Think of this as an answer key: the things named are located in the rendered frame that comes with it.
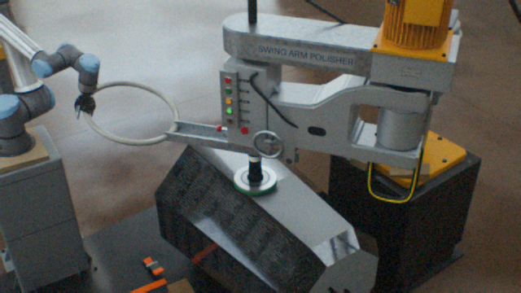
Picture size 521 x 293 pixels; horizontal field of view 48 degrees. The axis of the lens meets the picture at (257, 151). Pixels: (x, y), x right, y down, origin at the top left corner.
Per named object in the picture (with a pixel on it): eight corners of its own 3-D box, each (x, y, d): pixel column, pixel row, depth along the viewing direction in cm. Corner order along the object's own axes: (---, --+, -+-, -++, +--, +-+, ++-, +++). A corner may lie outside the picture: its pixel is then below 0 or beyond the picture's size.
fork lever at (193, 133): (307, 144, 284) (307, 136, 281) (295, 167, 269) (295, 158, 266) (179, 124, 305) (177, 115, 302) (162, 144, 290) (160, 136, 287)
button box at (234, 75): (240, 126, 266) (238, 70, 250) (238, 129, 264) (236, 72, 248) (224, 123, 269) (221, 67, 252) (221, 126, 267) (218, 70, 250)
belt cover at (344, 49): (453, 72, 242) (461, 34, 232) (448, 102, 223) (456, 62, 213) (236, 41, 269) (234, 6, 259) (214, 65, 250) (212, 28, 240)
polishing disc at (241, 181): (242, 163, 305) (242, 161, 305) (281, 170, 300) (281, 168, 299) (228, 188, 289) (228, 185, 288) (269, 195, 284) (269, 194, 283)
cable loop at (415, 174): (413, 204, 272) (424, 148, 253) (413, 209, 269) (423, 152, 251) (364, 194, 278) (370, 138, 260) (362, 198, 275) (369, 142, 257)
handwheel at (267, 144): (289, 150, 268) (290, 123, 260) (282, 163, 261) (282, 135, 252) (258, 145, 273) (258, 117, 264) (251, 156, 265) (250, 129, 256)
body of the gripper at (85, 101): (76, 113, 284) (78, 94, 276) (76, 102, 290) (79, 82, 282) (92, 115, 286) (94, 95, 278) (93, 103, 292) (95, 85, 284)
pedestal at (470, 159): (386, 200, 413) (400, 111, 370) (465, 254, 370) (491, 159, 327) (317, 241, 381) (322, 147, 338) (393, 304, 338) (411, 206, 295)
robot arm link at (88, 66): (90, 50, 275) (105, 60, 272) (87, 71, 283) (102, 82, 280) (74, 55, 268) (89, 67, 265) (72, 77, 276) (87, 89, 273)
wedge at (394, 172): (428, 170, 313) (430, 163, 310) (428, 181, 305) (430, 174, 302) (390, 165, 317) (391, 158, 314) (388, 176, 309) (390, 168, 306)
